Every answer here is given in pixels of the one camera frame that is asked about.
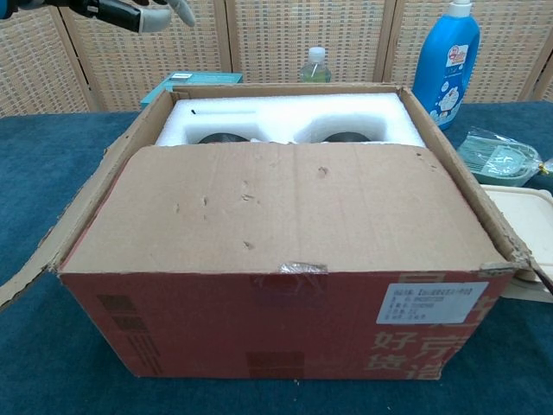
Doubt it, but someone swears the blue pump detergent bottle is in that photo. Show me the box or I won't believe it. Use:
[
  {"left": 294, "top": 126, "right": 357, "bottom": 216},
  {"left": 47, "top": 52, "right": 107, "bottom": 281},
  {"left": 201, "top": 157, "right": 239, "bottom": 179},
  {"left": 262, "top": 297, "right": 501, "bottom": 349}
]
[{"left": 411, "top": 0, "right": 482, "bottom": 132}]

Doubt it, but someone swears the white foam insert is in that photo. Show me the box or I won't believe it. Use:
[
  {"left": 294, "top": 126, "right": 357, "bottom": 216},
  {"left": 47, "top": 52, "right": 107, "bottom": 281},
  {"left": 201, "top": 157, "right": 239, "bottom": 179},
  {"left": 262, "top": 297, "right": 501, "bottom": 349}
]
[{"left": 154, "top": 92, "right": 425, "bottom": 150}]

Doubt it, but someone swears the blue table cloth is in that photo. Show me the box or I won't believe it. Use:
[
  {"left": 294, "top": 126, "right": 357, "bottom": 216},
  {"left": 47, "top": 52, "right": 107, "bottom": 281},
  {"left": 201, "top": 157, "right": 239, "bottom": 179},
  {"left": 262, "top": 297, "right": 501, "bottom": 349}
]
[{"left": 0, "top": 100, "right": 553, "bottom": 415}]

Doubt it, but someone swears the black pitcher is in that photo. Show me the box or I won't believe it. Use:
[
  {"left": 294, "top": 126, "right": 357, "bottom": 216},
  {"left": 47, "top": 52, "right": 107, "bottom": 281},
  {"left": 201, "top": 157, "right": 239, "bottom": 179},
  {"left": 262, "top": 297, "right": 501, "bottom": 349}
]
[{"left": 199, "top": 132, "right": 252, "bottom": 145}]

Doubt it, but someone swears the woven wooden folding screen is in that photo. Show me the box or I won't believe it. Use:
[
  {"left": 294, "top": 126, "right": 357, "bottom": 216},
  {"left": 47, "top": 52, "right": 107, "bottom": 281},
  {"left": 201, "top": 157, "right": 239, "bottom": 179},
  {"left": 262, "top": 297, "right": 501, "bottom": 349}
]
[{"left": 0, "top": 0, "right": 553, "bottom": 118}]

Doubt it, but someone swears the black teapot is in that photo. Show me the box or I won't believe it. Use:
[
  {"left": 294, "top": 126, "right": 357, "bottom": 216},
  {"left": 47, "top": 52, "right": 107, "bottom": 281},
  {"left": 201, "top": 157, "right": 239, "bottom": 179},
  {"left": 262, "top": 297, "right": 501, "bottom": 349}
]
[{"left": 321, "top": 131, "right": 372, "bottom": 144}]

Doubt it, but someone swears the red printed cardboard box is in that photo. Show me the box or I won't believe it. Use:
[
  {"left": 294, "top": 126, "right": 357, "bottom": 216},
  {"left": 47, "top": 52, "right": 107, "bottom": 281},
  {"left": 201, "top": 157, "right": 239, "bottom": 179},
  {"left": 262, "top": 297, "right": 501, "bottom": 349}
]
[{"left": 0, "top": 81, "right": 553, "bottom": 382}]

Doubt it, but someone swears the beige lidded food container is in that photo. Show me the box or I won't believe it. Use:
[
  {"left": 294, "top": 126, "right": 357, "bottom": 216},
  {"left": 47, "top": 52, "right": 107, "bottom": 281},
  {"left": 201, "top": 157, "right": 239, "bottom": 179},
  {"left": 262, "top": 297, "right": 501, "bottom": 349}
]
[{"left": 478, "top": 182, "right": 553, "bottom": 303}]

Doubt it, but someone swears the clear bottle with green label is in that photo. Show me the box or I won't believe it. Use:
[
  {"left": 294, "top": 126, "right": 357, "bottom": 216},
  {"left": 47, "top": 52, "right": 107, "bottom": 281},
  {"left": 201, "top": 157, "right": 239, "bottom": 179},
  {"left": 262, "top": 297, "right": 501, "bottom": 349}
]
[{"left": 300, "top": 46, "right": 334, "bottom": 86}]

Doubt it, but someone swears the green dustpan set in bag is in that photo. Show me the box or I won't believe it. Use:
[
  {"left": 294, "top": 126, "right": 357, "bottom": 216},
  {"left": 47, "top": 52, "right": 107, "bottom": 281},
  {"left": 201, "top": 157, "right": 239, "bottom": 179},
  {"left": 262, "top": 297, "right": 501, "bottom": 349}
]
[{"left": 456, "top": 125, "right": 553, "bottom": 188}]

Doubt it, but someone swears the teal product box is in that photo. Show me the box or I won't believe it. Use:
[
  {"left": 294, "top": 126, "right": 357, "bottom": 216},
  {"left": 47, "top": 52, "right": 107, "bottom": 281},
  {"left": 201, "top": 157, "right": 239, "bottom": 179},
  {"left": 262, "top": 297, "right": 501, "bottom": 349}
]
[{"left": 140, "top": 72, "right": 245, "bottom": 107}]

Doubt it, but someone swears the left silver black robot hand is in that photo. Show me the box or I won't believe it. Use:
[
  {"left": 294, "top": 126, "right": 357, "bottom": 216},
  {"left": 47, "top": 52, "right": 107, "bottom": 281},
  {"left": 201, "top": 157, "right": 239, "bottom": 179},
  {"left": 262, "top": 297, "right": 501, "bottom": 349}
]
[{"left": 9, "top": 0, "right": 197, "bottom": 34}]

